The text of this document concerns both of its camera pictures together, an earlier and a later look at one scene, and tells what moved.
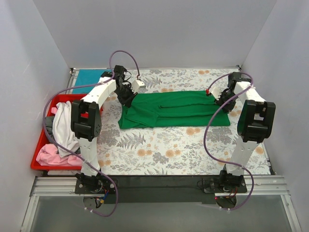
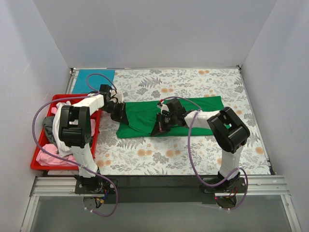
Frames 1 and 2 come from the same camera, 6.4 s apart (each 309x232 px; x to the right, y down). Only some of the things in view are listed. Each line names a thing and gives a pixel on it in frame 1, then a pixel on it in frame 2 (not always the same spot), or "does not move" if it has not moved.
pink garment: (49, 155) does not move
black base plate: (159, 189) does not move
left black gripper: (126, 95) -> (117, 109)
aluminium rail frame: (267, 185) does not move
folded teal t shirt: (86, 77) does not move
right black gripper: (227, 102) -> (164, 119)
